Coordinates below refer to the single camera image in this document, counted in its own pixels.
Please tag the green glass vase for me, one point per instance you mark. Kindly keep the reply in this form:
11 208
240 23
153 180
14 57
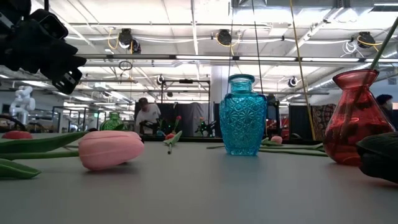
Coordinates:
113 124

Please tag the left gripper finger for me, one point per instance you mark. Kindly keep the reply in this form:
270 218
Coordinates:
62 76
74 58

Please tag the black metal frame stand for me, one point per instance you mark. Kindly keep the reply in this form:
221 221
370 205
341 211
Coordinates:
186 81

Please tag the person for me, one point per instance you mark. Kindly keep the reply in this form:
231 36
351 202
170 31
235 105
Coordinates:
386 104
148 116

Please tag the blue glass vase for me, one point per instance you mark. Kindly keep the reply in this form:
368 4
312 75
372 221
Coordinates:
242 124

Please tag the black curtain partition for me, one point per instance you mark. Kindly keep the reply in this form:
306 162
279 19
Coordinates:
192 116

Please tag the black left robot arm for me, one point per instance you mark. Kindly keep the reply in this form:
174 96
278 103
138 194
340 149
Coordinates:
14 7

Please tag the black partition panel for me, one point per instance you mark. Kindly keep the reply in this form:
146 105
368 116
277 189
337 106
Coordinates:
300 121

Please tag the black metal table frame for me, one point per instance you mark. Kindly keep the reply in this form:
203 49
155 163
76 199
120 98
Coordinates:
192 139

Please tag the red glass vase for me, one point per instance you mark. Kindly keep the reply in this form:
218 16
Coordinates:
357 130

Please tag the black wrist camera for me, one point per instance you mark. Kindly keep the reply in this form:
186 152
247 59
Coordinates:
53 25

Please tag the small black background robot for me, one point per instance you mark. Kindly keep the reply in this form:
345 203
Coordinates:
205 128

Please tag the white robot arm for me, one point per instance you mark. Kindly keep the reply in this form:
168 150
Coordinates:
21 102

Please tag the pink artificial tulip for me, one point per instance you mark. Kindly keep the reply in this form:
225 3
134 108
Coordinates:
109 151
276 140
384 43

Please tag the black artificial tulip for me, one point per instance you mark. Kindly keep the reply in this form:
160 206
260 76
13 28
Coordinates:
379 158

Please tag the patterned fabric panel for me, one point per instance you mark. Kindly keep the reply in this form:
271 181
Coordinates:
323 119

